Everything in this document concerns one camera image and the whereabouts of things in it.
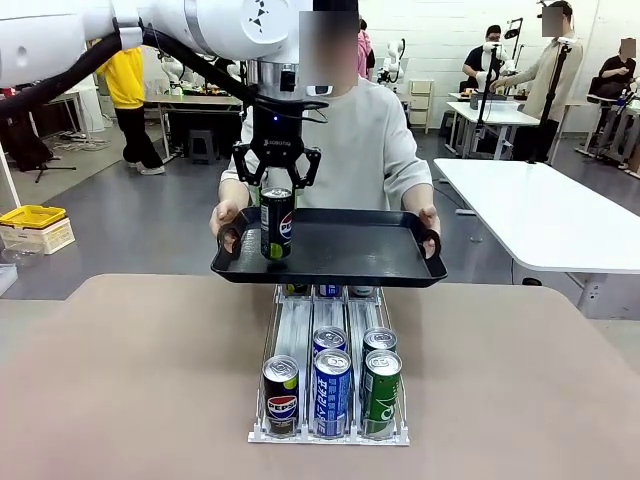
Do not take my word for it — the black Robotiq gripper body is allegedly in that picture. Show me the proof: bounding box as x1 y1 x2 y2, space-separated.
251 97 307 170

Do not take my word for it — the black plastic serving tray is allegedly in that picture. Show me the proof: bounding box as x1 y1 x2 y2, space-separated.
209 206 449 290

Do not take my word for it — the person's right forearm grey sleeve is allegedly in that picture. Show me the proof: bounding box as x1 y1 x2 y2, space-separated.
218 167 257 207

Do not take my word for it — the person's left forearm grey sleeve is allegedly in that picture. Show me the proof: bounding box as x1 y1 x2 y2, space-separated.
383 162 434 211

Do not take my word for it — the person in grey sweatshirt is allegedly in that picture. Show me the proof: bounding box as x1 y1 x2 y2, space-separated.
219 0 434 212

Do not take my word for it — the person in pink top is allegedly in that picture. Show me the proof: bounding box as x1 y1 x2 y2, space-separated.
357 17 377 81

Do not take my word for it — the person in yellow hoodie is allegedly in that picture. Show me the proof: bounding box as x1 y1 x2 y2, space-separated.
96 44 167 176

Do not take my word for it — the person in black shirt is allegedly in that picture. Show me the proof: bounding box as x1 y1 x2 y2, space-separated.
462 24 507 92

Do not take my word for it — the person in beige coat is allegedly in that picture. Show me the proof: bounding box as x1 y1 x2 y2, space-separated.
499 0 585 164

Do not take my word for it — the seated person in black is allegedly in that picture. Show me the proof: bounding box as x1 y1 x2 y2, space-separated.
587 38 640 156

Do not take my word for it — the person's right hand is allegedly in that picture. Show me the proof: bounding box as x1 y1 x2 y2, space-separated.
208 198 251 251

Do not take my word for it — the person's left hand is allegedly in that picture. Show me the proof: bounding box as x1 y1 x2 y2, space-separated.
417 204 443 250

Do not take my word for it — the grey plastic stool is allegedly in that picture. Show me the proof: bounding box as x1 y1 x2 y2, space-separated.
188 128 219 165

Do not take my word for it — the grey workshop table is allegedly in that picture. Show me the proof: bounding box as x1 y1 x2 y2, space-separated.
143 93 247 162

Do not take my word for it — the white drawer cabinet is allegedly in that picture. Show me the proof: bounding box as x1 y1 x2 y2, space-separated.
408 78 436 134

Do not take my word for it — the clear can dispenser rack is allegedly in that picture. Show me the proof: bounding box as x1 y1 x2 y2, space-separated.
247 283 411 446

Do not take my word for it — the black tripod stand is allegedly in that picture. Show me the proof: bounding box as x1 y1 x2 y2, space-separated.
473 43 503 157
527 35 574 165

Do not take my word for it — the small white table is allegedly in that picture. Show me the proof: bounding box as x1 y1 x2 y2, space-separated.
445 99 542 161

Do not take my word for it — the white plastic crate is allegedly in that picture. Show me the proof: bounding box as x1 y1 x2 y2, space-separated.
0 216 77 257

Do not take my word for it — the yellow plastic basket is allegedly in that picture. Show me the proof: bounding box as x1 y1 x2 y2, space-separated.
0 204 68 232

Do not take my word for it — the large white table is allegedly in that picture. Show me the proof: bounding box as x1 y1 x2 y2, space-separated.
432 157 640 321

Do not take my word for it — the clear plastic container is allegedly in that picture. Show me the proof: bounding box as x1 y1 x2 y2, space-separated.
0 246 37 267

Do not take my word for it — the black corrugated cable hose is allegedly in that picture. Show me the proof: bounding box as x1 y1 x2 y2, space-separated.
0 24 259 121

